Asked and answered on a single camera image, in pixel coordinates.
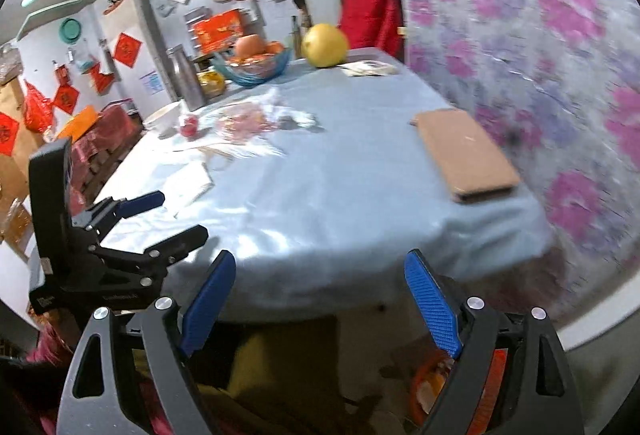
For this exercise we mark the blue glass fruit bowl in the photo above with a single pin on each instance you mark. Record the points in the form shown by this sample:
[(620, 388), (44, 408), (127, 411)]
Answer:
[(255, 74)]

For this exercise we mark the stainless steel bottle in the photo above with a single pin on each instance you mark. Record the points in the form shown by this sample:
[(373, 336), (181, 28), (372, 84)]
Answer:
[(187, 80)]

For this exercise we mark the clear cup with red contents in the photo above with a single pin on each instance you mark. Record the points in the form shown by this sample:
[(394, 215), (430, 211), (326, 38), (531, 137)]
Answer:
[(189, 126)]

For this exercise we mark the red cushion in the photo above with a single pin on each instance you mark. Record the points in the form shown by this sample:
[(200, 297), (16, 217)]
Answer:
[(375, 15)]

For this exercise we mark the floral curtain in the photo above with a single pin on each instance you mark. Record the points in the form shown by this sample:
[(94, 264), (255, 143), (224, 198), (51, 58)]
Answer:
[(525, 40)]

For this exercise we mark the red plastic basket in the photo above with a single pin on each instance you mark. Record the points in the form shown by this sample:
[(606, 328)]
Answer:
[(430, 385)]

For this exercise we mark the red diamond fridge poster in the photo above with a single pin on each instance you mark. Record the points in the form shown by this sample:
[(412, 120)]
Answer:
[(127, 50)]

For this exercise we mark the plastic drawer unit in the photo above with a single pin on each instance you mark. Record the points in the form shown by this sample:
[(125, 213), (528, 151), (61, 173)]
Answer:
[(192, 20)]

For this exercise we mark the clear plastic wrappers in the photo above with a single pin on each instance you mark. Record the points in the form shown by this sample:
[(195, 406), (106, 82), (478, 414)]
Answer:
[(240, 122)]

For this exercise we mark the yellow pomelo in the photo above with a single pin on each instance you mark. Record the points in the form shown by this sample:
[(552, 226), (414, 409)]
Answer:
[(325, 46)]

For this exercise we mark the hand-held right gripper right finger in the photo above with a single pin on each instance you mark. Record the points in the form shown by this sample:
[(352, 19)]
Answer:
[(432, 305)]

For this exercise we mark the white paper sheets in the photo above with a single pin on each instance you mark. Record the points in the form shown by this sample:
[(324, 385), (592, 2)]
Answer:
[(367, 69)]

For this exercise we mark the white ceramic bowl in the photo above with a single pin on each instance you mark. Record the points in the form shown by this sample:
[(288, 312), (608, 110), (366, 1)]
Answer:
[(162, 117)]

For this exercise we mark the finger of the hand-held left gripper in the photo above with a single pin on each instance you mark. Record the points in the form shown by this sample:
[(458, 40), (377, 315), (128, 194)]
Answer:
[(180, 239), (145, 202)]

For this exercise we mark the white refrigerator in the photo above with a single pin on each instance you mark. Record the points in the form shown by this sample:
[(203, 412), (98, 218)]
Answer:
[(131, 82)]

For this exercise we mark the brown notebook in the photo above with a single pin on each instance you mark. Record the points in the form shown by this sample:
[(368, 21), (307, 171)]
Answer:
[(465, 155)]

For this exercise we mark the green plastic basin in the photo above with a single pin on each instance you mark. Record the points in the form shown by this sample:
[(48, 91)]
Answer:
[(70, 30)]

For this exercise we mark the red gift box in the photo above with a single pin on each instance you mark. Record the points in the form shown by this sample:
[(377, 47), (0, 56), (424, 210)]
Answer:
[(217, 32)]

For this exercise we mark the red plastic bag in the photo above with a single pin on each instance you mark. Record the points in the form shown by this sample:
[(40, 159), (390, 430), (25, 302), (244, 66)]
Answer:
[(37, 110)]

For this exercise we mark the orange cardboard box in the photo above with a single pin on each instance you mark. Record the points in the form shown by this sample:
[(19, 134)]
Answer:
[(80, 125)]

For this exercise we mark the large red diamond wall poster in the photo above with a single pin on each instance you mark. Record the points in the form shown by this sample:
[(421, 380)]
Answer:
[(7, 135)]

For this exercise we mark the person's olive trouser leg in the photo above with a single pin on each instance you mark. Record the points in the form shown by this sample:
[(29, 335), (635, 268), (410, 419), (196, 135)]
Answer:
[(270, 360)]

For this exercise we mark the small red diamond wall poster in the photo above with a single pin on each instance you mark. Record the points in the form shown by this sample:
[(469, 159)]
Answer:
[(66, 100)]

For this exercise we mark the feather printed tablecloth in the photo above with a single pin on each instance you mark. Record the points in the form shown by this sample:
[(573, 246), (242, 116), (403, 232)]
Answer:
[(325, 195)]

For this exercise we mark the table with red cover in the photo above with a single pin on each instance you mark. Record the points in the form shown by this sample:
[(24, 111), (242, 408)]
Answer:
[(112, 130)]

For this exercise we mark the gold foil package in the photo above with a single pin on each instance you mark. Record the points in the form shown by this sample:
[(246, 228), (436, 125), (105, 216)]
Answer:
[(210, 84)]

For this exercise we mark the white tissue packet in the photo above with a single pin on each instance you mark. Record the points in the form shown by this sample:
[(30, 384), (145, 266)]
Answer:
[(187, 187)]

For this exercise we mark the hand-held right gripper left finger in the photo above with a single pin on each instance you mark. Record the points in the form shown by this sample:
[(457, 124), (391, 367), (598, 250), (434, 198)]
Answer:
[(207, 305)]

